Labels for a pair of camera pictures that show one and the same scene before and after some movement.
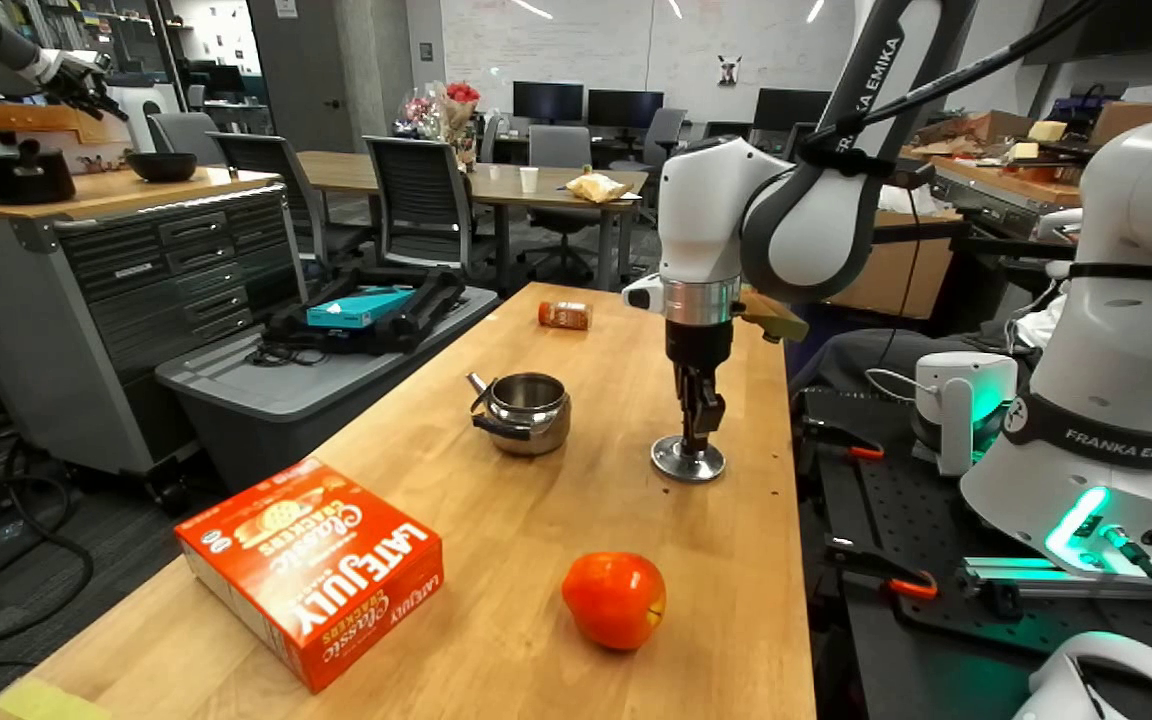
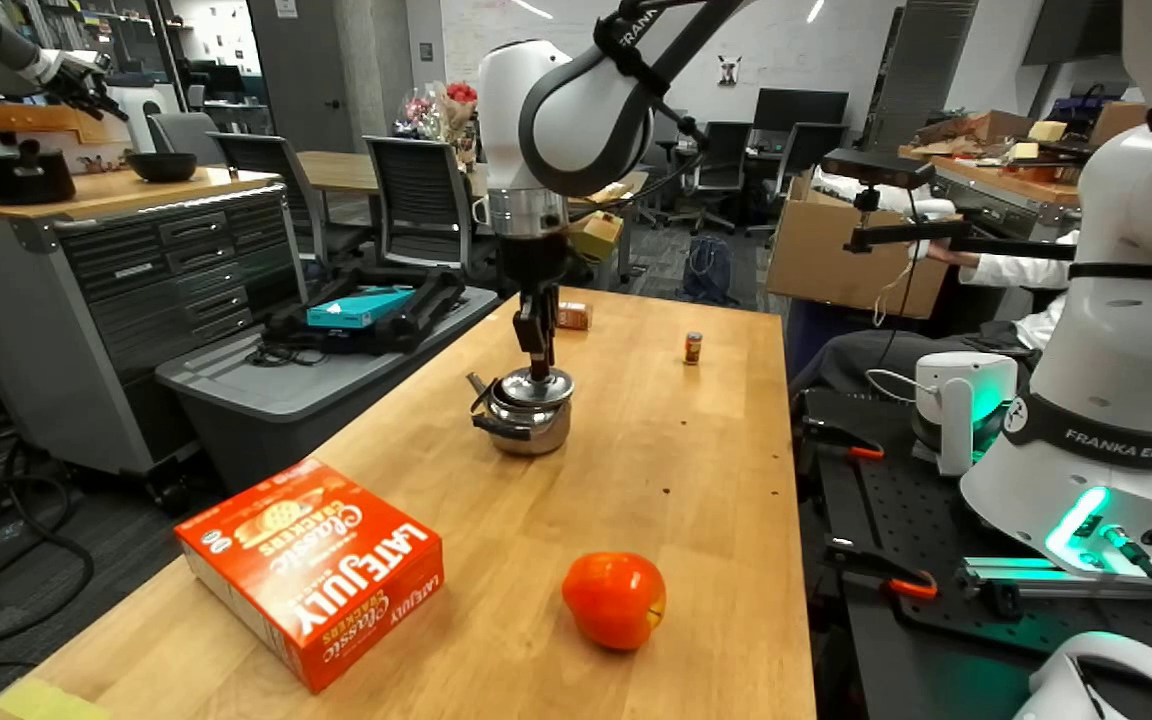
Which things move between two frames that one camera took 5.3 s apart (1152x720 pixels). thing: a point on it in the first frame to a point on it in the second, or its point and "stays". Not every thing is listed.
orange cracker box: (309, 566) stays
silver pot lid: (693, 467) to (536, 391)
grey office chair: (427, 200) stays
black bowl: (160, 164) stays
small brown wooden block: (564, 316) stays
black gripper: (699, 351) to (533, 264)
